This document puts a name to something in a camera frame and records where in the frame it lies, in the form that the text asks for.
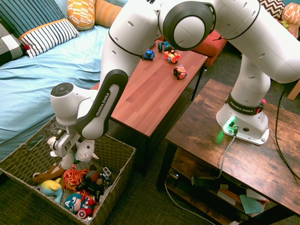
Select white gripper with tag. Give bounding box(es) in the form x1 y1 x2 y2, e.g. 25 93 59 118
47 126 82 158

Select white stuffed animal toy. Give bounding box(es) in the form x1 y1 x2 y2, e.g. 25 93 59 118
60 139 100 170

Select orange flame plush toy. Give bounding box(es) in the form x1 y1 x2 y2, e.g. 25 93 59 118
62 164 90 193

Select woven wicker basket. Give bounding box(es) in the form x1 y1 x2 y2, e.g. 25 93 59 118
0 112 137 225

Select dark toy truck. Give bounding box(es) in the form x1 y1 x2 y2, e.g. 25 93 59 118
96 166 114 187

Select yellow blue plush toy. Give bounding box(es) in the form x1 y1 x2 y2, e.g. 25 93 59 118
36 178 64 204

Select blue toy car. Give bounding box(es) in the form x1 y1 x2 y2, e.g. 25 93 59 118
143 49 156 61

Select red black toy truck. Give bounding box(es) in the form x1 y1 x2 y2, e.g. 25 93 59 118
173 65 188 80

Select orange yellow toy vehicle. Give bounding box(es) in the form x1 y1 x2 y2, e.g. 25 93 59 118
164 49 181 64

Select brown plush dog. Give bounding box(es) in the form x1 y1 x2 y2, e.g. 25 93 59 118
32 163 66 184

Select black game controller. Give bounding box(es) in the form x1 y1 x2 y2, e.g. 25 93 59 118
75 177 105 196

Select Captain America plush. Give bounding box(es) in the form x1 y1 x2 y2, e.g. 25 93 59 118
63 192 96 220

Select light blue covered bed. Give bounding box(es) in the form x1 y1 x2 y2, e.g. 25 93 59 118
0 0 128 162

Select reddish wood coffee table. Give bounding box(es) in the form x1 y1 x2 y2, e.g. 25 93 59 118
90 41 208 178

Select white navy striped pillow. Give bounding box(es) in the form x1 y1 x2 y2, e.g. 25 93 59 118
18 18 80 58

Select black white checked pillow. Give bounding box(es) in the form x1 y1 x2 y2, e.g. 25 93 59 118
0 22 27 67

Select rustic brown wood table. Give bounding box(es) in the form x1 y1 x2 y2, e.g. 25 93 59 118
156 78 300 225

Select orange white patterned pillow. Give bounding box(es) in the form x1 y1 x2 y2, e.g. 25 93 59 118
67 0 97 31
281 2 300 25

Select black power adapter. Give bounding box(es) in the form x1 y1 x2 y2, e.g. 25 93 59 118
190 174 229 191

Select plain orange pillow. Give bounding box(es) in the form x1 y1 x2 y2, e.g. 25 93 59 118
94 0 123 29

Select dark teal striped pillow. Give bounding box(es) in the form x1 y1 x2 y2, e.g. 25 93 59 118
0 0 67 39

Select red tufted ottoman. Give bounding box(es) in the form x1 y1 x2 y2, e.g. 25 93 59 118
191 30 228 68

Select green paper note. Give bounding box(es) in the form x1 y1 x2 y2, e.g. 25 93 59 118
239 194 263 215

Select light wooden furniture piece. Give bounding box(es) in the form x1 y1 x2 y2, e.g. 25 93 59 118
286 79 300 101

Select black white chevron pillow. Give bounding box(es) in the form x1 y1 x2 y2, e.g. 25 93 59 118
258 0 285 20

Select white floor cable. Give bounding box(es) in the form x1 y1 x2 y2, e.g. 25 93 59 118
164 179 216 225

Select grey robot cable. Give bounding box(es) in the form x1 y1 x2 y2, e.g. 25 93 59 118
214 125 240 180

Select black cable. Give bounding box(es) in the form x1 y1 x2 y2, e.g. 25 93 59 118
274 83 300 183

